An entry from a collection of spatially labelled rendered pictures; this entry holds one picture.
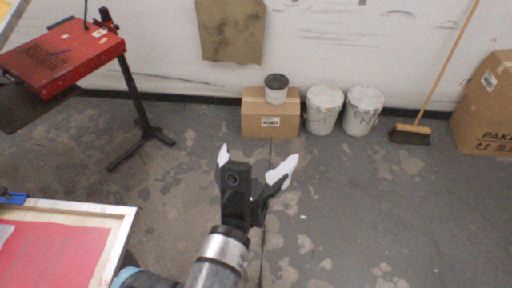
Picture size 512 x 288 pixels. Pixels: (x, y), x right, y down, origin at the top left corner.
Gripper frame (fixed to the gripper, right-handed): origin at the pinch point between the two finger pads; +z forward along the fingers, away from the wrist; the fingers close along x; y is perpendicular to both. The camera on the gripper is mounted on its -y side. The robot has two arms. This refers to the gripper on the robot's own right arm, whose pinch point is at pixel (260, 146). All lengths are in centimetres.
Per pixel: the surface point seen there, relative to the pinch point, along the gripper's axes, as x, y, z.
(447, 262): 91, 181, 74
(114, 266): -59, 61, -15
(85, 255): -74, 63, -14
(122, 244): -61, 61, -7
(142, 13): -152, 55, 165
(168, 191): -115, 153, 70
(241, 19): -74, 63, 174
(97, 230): -76, 62, -4
